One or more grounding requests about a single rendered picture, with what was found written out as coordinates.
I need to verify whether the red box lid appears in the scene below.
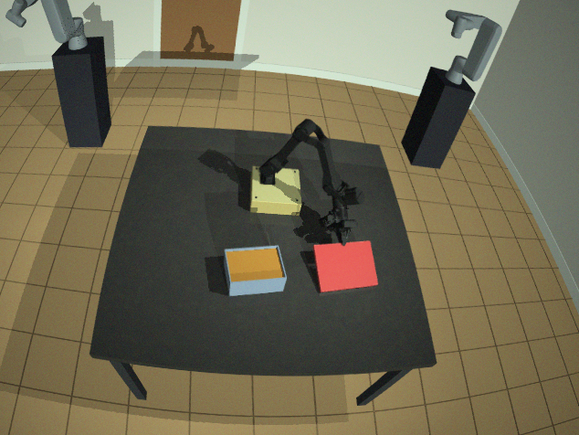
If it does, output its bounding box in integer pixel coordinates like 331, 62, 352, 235
313, 240, 378, 292

